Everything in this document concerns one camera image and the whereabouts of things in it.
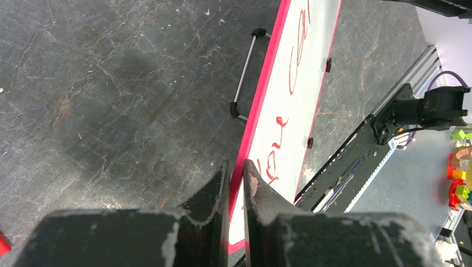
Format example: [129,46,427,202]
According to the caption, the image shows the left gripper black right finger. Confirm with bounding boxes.
[243,160,314,266]

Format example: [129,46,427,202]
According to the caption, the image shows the white slotted cable duct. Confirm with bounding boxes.
[344,140,396,212]

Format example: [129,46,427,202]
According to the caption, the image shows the black whiteboard clip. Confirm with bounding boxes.
[307,137,314,149]
[325,58,332,73]

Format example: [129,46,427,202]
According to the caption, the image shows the metal whiteboard kickstand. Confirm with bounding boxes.
[230,28,272,122]

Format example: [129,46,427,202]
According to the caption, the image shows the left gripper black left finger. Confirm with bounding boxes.
[173,159,230,266]

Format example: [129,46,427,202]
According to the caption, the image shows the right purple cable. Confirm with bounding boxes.
[396,71,470,151]

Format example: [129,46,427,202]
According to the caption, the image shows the white board with pink rim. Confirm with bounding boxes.
[228,1,341,254]

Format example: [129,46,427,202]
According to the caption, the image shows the colourful toy blocks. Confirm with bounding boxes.
[446,128,471,211]

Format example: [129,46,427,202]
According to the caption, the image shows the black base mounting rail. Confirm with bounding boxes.
[295,114,389,213]

